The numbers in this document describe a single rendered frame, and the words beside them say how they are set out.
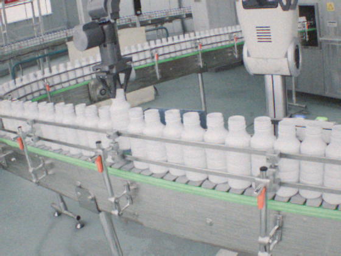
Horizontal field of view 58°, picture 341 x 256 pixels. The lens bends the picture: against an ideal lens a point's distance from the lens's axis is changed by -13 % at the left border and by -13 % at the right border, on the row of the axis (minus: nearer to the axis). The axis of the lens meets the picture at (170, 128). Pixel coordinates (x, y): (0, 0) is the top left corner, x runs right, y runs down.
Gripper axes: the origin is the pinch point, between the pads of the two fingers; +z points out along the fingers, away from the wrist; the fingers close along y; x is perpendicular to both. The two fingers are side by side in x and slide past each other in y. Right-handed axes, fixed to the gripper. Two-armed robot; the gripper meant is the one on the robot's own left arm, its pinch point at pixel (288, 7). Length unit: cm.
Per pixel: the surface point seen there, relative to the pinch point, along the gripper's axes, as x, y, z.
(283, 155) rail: -2.5, -19.3, 28.8
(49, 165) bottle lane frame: 83, -22, 45
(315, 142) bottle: -9.0, -16.8, 26.3
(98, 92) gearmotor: 156, 72, 48
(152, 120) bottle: 32.0, -17.7, 25.1
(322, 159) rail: -11.2, -19.3, 28.7
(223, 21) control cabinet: 304, 550, 41
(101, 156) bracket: 43, -27, 32
